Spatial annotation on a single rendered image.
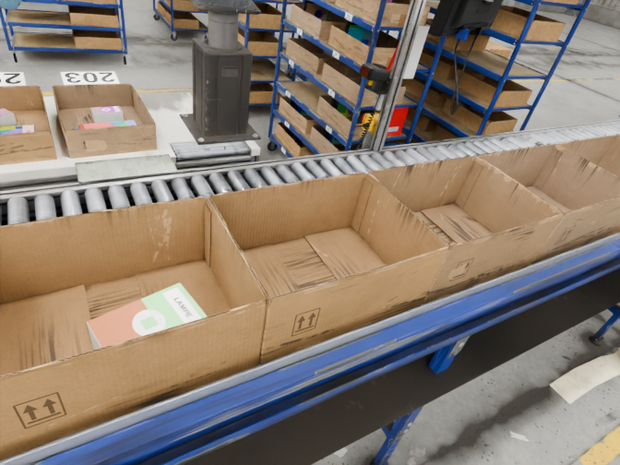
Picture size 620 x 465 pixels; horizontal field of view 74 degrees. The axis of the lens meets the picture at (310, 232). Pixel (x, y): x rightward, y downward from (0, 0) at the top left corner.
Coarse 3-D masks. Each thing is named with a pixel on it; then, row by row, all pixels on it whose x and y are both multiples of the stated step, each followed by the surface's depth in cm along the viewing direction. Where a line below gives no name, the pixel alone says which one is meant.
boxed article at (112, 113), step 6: (96, 108) 156; (102, 108) 157; (108, 108) 157; (114, 108) 158; (120, 108) 159; (96, 114) 153; (102, 114) 154; (108, 114) 155; (114, 114) 157; (120, 114) 158; (96, 120) 154; (102, 120) 155; (108, 120) 156; (114, 120) 158; (120, 120) 159
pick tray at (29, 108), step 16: (0, 96) 148; (16, 96) 150; (32, 96) 153; (16, 112) 152; (32, 112) 154; (48, 128) 147; (0, 144) 123; (16, 144) 126; (32, 144) 128; (48, 144) 130; (0, 160) 126; (16, 160) 128; (32, 160) 131; (48, 160) 133
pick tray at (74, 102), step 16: (64, 96) 158; (80, 96) 161; (96, 96) 163; (112, 96) 166; (128, 96) 169; (64, 112) 158; (80, 112) 160; (128, 112) 167; (144, 112) 155; (64, 128) 131; (96, 128) 134; (112, 128) 137; (128, 128) 139; (144, 128) 142; (80, 144) 135; (96, 144) 137; (112, 144) 140; (128, 144) 143; (144, 144) 146
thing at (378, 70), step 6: (366, 66) 157; (372, 66) 157; (378, 66) 159; (384, 66) 161; (360, 72) 160; (366, 72) 157; (372, 72) 157; (378, 72) 158; (384, 72) 160; (390, 72) 161; (366, 78) 158; (372, 78) 159; (378, 78) 160; (384, 78) 161; (372, 84) 164; (378, 84) 164
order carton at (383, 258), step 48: (240, 192) 84; (288, 192) 90; (336, 192) 98; (384, 192) 95; (240, 240) 92; (288, 240) 100; (336, 240) 102; (384, 240) 98; (432, 240) 84; (288, 288) 87; (336, 288) 69; (384, 288) 77; (288, 336) 71; (336, 336) 80
